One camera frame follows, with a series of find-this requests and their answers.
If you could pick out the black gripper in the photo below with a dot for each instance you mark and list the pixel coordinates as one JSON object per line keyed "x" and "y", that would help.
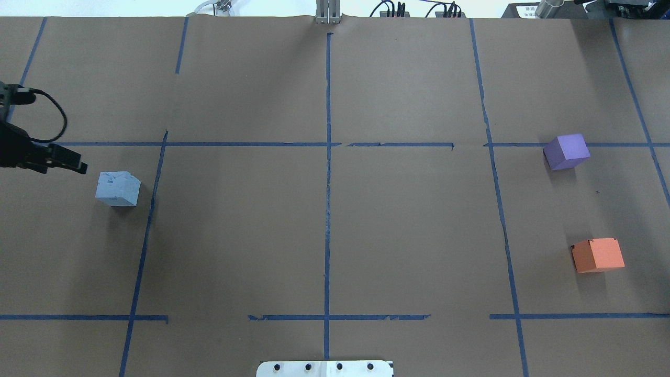
{"x": 14, "y": 149}

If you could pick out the orange block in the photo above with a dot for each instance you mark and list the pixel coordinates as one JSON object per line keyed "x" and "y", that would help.
{"x": 597, "y": 255}

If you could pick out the purple block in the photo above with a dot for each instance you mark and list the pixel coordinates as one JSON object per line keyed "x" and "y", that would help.
{"x": 566, "y": 152}

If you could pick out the aluminium frame post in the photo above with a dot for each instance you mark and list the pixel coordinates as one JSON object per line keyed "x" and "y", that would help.
{"x": 328, "y": 12}

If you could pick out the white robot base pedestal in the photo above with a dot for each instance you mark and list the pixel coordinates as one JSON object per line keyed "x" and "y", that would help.
{"x": 327, "y": 368}

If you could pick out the metal cup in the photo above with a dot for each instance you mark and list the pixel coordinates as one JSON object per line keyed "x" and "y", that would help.
{"x": 547, "y": 9}

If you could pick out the light blue block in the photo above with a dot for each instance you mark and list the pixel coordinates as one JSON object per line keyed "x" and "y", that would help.
{"x": 118, "y": 189}

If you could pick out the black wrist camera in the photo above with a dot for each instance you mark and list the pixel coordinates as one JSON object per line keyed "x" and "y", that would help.
{"x": 15, "y": 94}

